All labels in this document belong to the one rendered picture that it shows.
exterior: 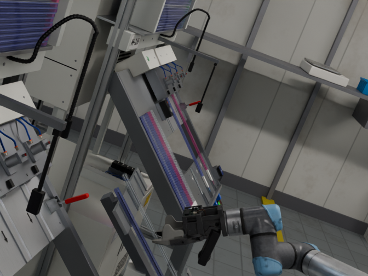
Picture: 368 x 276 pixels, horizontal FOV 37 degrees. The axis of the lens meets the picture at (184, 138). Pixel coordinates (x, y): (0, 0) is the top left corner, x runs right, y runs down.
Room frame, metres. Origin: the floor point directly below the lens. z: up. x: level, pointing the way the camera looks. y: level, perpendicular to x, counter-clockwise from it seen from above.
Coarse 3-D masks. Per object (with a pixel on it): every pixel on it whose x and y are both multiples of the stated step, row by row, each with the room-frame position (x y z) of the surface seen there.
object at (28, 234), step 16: (16, 192) 1.13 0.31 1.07; (0, 208) 1.05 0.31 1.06; (16, 208) 1.10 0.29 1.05; (0, 224) 1.02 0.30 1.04; (16, 224) 1.07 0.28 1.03; (32, 224) 1.12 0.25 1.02; (48, 224) 1.17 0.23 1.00; (0, 240) 1.00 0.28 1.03; (16, 240) 1.04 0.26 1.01; (32, 240) 1.09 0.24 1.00; (48, 240) 1.14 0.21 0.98; (0, 256) 0.97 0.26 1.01; (16, 256) 1.01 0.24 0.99; (32, 256) 1.06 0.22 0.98; (0, 272) 0.94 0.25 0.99
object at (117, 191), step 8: (120, 192) 1.32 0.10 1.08; (120, 200) 1.31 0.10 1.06; (128, 208) 1.32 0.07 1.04; (128, 216) 1.31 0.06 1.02; (136, 224) 1.32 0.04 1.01; (136, 232) 1.31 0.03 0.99; (144, 240) 1.32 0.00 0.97; (144, 248) 1.32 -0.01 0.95; (152, 256) 1.32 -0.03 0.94; (152, 264) 1.32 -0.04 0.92; (160, 272) 1.32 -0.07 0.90
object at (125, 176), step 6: (126, 174) 1.44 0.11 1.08; (126, 180) 1.42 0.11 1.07; (132, 186) 1.43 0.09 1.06; (132, 192) 1.42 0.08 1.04; (138, 198) 1.43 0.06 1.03; (138, 204) 1.42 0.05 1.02; (144, 210) 1.43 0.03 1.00; (144, 216) 1.42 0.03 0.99; (150, 222) 1.43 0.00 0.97; (150, 228) 1.43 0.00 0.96; (156, 234) 1.43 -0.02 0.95; (162, 246) 1.43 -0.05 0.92; (162, 252) 1.43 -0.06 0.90; (168, 258) 1.43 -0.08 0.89; (168, 264) 1.43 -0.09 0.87; (174, 270) 1.43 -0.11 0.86
